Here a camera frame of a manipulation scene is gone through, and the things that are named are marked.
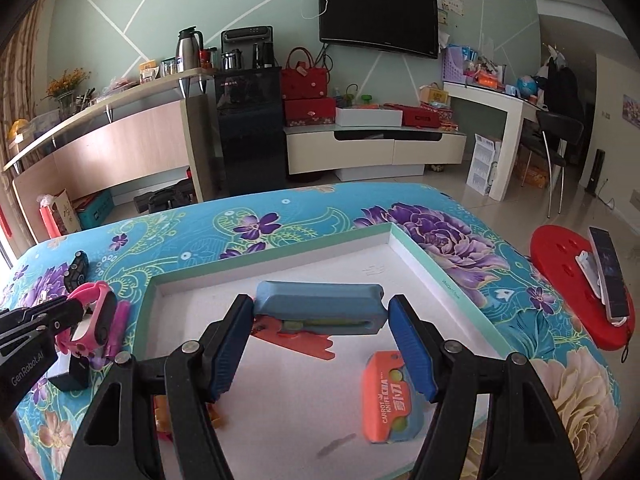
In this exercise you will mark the white flat box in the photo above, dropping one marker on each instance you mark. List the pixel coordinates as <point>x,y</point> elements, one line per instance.
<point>367,116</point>

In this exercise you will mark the curved wooden shelf desk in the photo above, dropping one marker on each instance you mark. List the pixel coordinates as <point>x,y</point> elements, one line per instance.
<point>130,145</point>

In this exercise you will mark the red round stool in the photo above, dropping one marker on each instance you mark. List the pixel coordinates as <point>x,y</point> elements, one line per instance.
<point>555,260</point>

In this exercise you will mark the red floral gift box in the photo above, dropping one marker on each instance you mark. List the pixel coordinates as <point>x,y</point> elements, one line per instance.
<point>310,112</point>

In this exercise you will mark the dark smartphone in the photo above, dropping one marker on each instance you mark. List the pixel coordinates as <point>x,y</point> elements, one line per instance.
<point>607,270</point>

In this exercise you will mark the blue globe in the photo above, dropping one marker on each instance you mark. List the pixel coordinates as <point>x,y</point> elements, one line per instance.
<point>527,86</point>

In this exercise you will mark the small black box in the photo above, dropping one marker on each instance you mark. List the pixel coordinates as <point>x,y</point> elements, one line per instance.
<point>70,377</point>

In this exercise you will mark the black chair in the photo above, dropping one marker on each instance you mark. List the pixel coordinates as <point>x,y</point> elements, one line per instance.
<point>557,125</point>

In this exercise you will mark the orange floor package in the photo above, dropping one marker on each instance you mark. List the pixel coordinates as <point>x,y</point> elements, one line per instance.
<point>531,175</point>

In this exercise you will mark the white corner desk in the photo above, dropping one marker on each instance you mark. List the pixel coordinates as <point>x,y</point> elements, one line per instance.
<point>505,140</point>

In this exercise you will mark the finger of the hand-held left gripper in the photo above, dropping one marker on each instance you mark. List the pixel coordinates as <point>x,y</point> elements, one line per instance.
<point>55,322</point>
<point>35,310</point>

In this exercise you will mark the white shallow box mint rim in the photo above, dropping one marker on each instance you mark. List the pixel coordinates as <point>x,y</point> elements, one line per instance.
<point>350,270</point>

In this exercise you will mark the vase of yellow flowers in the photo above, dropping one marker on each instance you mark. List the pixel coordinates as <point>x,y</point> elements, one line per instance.
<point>67,87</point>

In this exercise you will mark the white printed carton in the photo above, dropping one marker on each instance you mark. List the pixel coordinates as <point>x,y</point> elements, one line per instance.
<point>482,165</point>

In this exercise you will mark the small yellow box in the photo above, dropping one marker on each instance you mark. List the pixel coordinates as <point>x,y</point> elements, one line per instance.
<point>148,69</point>

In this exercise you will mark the orange plastic piece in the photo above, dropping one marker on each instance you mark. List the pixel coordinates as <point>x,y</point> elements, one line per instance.
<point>162,417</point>

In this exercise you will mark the black tower device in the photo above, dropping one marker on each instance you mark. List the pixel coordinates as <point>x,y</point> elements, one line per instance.
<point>595,172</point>

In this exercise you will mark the orange carrot knife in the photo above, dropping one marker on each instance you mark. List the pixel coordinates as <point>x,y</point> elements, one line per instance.
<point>385,395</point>

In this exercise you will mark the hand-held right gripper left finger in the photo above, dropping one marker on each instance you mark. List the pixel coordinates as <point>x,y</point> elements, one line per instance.
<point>229,352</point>

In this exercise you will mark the red flat box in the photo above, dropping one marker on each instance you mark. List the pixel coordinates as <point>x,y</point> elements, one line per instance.
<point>421,117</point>

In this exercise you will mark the turquoise floral blanket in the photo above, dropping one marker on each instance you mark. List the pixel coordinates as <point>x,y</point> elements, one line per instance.
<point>300,215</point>

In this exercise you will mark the yellow shelf item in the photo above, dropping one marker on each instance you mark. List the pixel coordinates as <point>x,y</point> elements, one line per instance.
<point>19,132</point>

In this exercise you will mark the cream television cabinet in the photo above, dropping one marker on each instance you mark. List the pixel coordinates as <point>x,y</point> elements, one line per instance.
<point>360,152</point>

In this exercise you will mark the black floor appliance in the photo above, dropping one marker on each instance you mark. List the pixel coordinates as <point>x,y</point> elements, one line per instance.
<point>165,197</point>

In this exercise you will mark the wall calendar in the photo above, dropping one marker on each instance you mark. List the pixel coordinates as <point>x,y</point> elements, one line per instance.
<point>447,2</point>

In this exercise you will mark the teal plastic crate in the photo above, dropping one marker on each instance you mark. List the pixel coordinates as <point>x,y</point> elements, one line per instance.
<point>95,210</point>

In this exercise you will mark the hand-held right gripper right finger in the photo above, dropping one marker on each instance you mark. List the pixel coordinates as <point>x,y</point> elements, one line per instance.
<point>412,355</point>

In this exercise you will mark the black wall television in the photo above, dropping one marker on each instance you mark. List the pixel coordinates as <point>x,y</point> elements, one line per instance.
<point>375,10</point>

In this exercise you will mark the black hanging jacket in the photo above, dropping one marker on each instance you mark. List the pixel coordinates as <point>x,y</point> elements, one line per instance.
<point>565,90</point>

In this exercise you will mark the steel thermos jug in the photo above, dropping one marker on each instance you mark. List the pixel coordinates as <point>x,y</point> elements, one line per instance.
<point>187,52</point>

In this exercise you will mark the magenta plastic bar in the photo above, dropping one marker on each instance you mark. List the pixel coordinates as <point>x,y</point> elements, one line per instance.
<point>122,320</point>

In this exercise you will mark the yellow cardboard box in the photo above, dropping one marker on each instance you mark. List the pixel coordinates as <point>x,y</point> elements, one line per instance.
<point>434,96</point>

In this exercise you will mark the red handbag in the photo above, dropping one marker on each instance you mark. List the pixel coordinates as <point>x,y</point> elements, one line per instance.
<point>302,82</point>

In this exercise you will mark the pink smart watch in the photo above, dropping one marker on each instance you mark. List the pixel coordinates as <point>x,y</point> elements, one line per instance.
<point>102,305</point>

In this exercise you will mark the black water dispenser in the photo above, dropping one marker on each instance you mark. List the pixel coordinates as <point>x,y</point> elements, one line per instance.
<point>250,125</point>

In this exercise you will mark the purple storage basket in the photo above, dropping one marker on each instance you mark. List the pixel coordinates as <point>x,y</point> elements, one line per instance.
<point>455,65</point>

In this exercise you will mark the red paper bag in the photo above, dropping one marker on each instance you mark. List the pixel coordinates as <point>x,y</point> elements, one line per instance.
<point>59,215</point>

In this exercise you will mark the red plastic piece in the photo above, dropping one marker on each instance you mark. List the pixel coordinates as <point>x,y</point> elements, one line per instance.
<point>295,342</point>

